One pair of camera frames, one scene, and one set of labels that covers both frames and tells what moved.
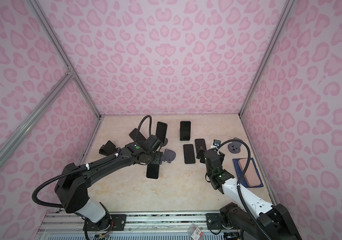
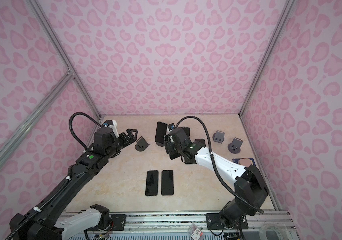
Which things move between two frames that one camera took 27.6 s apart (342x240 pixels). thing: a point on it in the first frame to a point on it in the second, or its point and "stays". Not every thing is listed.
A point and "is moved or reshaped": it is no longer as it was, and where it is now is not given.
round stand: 234,147 stays
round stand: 169,155 to 218,136
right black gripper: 203,156 to 168,144
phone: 137,136 to 174,155
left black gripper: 159,158 to 127,141
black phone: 161,130 stays
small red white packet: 194,232 stays
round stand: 164,144 stays
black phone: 152,170 is moved or reshaped
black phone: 199,143 stays
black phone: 185,130 to 167,184
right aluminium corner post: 288,6 stays
